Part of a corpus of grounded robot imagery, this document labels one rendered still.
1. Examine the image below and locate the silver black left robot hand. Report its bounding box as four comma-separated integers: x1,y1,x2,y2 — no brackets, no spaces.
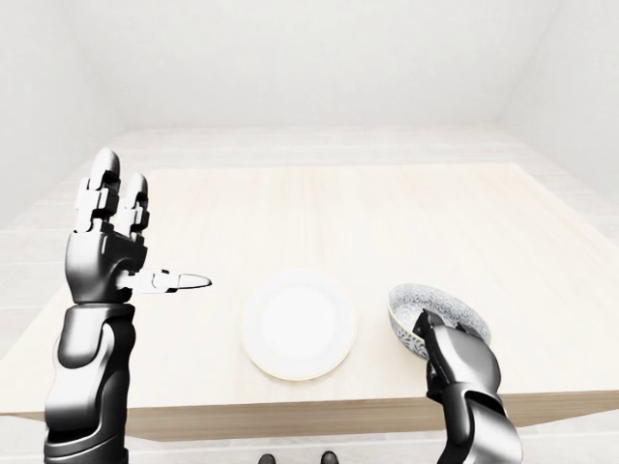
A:
64,148,214,305

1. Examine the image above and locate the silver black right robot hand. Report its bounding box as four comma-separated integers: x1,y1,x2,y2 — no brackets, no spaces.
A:
409,308,502,401

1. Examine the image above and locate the grey patterned bowl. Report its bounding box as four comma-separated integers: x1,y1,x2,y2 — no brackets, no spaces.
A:
386,282,492,362

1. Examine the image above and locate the white plate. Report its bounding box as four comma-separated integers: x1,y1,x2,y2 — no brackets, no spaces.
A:
240,268,358,381

